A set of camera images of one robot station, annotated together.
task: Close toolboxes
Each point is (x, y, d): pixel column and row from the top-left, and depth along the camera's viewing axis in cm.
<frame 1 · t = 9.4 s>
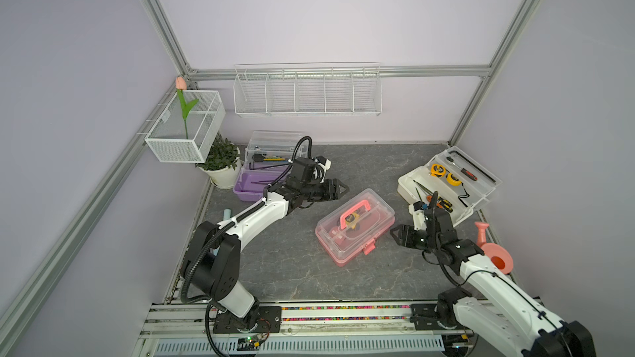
left hand: (344, 192, 82), fingers open
right hand: (396, 230, 84), fingers open
pink toolbox clear lid: (362, 218, 88), point 9 cm above the table
purple toolbox clear lid: (269, 149, 110), point 9 cm above the table
potted green plant: (223, 163, 95), point 17 cm above the table
yellow tape measure: (437, 170, 101), point 10 cm above the table
yellow tape measure 2: (453, 180, 97), point 10 cm above the table
yellow tape measure in pink box: (351, 218, 88), point 9 cm above the table

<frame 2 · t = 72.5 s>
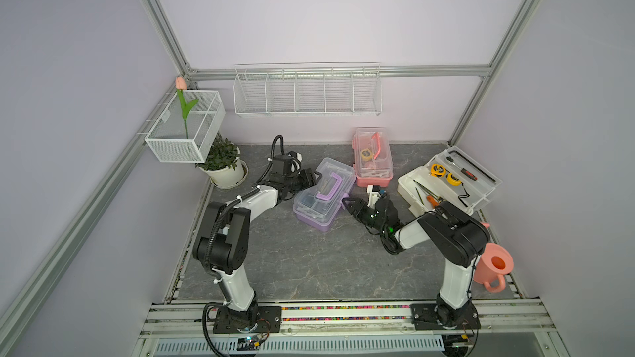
left hand: (318, 178, 93), fingers open
right hand: (342, 201, 92), fingers open
pink toolbox clear lid: (372, 152, 110), point 8 cm above the table
purple toolbox clear lid: (321, 199, 90), point 11 cm above the table
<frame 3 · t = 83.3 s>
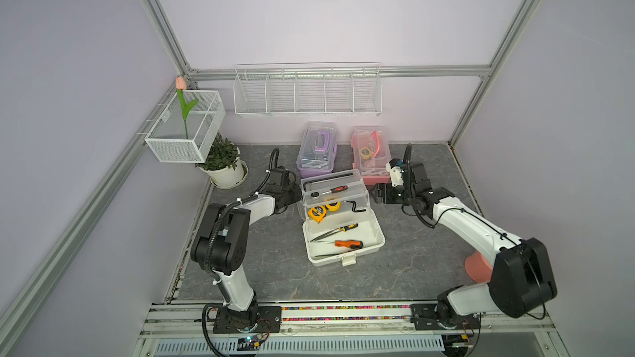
left hand: (301, 192, 97), fingers closed
right hand: (379, 189, 87), fingers open
purple toolbox clear lid: (316, 154, 107), point 10 cm above the table
yellow tape measure: (317, 213, 88), point 10 cm above the table
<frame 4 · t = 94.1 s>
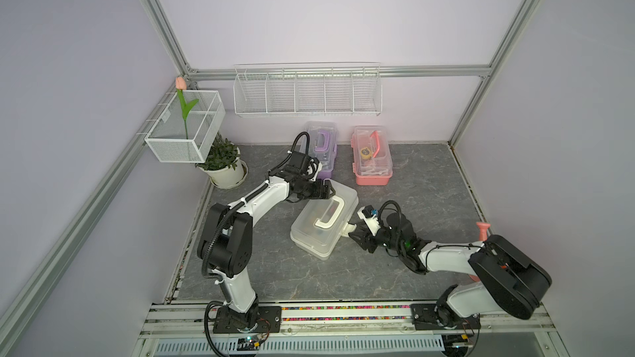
left hand: (327, 194, 89), fingers open
right hand: (353, 227, 86), fingers open
white toolbox clear lid: (323, 221, 83), point 13 cm above the table
